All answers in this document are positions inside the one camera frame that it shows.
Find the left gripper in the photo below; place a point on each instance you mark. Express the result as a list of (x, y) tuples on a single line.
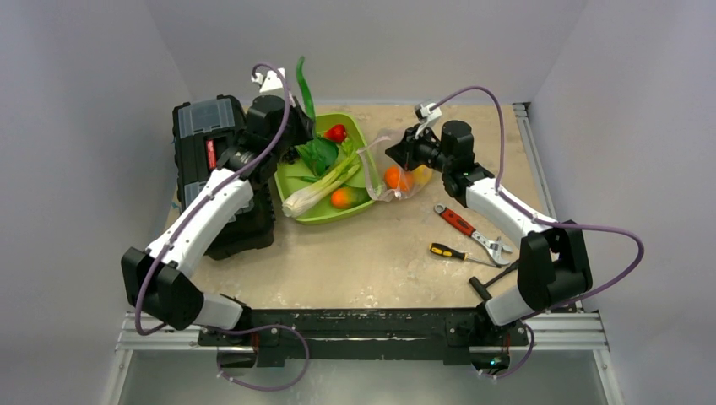
[(303, 121)]

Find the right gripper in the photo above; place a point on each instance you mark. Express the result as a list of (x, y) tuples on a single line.
[(414, 149)]

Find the yellow toy pear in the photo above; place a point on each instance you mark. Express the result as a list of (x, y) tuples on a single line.
[(421, 176)]

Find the green toy chili pepper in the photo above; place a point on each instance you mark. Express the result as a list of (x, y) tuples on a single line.
[(306, 94)]

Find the orange toy tangerine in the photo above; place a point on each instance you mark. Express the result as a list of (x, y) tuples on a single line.
[(398, 179)]

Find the red toy tomato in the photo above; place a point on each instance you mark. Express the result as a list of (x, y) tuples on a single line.
[(336, 133)]

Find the clear zip top bag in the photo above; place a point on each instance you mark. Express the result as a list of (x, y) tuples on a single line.
[(375, 162)]

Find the toy mango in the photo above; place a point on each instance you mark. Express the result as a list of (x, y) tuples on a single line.
[(348, 197)]

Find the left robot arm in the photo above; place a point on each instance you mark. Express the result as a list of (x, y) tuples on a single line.
[(225, 154)]

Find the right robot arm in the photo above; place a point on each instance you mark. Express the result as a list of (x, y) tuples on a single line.
[(553, 264)]

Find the toy leek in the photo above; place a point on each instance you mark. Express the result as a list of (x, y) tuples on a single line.
[(319, 155)]

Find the toy celery stalk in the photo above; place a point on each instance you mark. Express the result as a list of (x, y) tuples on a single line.
[(343, 169)]

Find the black toolbox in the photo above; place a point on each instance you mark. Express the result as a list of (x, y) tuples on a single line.
[(202, 132)]

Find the yellow black screwdriver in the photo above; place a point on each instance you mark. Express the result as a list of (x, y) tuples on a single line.
[(446, 251)]

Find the red adjustable wrench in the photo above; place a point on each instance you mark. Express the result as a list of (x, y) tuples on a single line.
[(494, 248)]

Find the black hammer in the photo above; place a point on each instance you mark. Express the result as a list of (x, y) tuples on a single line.
[(482, 288)]

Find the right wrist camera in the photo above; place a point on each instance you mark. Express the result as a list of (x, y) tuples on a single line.
[(427, 115)]

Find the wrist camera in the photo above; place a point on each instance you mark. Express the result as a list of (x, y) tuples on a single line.
[(268, 83), (427, 115)]

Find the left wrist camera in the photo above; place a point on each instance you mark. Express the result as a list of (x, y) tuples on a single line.
[(268, 83)]

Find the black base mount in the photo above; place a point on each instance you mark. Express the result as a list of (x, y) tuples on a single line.
[(453, 336)]

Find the aluminium frame rail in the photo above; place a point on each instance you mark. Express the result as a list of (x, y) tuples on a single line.
[(566, 328)]

